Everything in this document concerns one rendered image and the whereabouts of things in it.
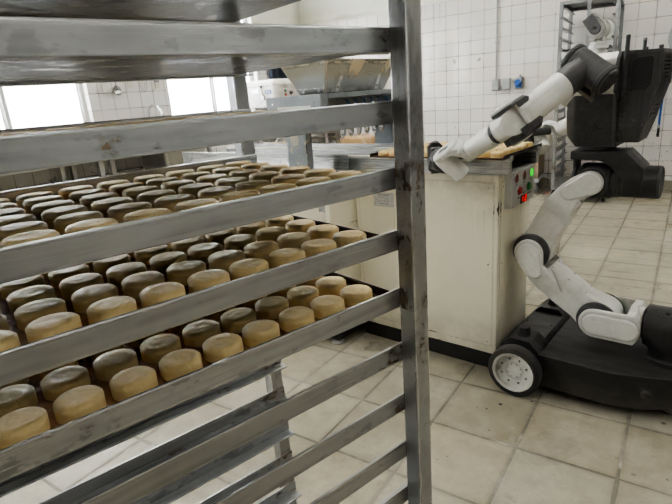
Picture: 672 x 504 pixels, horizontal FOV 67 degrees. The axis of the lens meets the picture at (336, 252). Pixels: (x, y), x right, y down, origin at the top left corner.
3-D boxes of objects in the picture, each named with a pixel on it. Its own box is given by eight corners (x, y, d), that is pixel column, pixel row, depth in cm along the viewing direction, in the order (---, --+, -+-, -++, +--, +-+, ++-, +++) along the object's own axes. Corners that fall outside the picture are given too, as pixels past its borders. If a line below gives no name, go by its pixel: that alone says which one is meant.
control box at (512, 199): (503, 208, 198) (503, 173, 194) (525, 196, 215) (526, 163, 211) (512, 209, 196) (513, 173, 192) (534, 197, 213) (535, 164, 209)
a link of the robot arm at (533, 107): (523, 144, 155) (582, 99, 154) (498, 109, 153) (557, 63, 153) (508, 148, 166) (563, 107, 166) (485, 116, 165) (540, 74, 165)
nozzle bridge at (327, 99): (273, 173, 240) (265, 98, 230) (364, 153, 292) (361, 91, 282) (326, 176, 219) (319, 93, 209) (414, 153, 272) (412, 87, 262)
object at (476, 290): (362, 334, 258) (350, 157, 232) (399, 310, 283) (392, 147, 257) (495, 373, 214) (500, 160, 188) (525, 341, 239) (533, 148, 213)
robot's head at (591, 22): (615, 30, 171) (602, 12, 172) (609, 29, 165) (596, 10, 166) (597, 43, 175) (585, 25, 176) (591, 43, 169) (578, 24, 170)
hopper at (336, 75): (281, 97, 235) (278, 65, 231) (354, 91, 275) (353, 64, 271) (328, 93, 217) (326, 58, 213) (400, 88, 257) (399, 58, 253)
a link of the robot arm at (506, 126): (476, 167, 170) (523, 139, 155) (458, 142, 169) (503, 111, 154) (489, 154, 177) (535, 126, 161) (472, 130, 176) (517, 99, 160)
